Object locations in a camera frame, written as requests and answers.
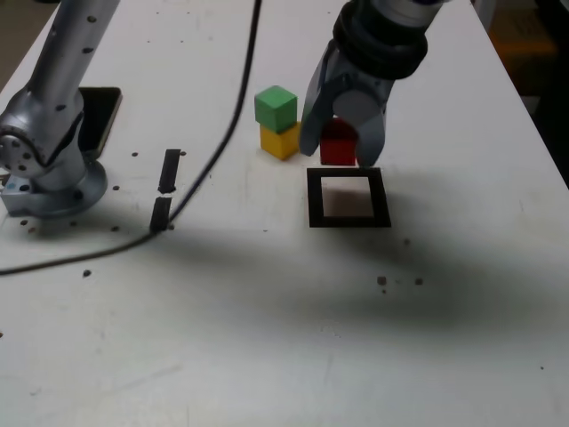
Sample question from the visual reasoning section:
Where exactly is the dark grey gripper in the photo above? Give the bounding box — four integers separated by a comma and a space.
300, 39, 397, 167

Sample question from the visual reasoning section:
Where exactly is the red cube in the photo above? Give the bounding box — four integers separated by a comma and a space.
319, 117, 359, 167

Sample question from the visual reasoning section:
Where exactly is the green cube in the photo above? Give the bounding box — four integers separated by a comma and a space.
253, 85, 299, 134

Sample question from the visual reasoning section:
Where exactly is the yellow cube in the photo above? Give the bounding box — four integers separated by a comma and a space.
260, 120, 303, 161

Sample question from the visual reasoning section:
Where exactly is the black tape square outline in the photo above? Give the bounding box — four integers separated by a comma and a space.
306, 167, 392, 229

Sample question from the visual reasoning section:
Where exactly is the orange background box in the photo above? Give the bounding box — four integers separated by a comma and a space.
487, 8, 559, 57

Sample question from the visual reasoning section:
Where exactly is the black tape strip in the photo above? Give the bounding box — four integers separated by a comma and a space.
148, 149, 182, 231

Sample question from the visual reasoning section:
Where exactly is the black smartphone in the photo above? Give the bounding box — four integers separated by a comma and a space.
78, 86, 123, 160

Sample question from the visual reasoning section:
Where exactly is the black cable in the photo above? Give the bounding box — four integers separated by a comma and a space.
0, 0, 263, 276

